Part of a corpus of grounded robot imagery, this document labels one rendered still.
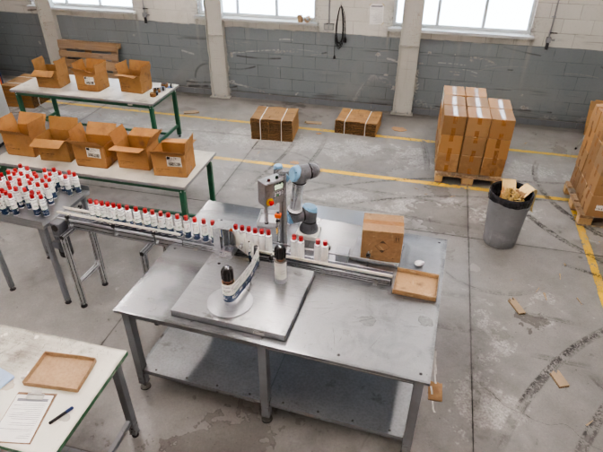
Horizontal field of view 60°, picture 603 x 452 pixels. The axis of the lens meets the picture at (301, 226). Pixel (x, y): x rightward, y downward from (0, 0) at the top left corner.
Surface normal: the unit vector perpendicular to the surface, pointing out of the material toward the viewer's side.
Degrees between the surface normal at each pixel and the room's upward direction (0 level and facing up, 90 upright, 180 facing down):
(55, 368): 0
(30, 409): 0
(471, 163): 90
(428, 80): 90
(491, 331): 0
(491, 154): 91
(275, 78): 90
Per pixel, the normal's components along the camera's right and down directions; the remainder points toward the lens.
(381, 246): -0.16, 0.55
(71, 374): 0.00, -0.83
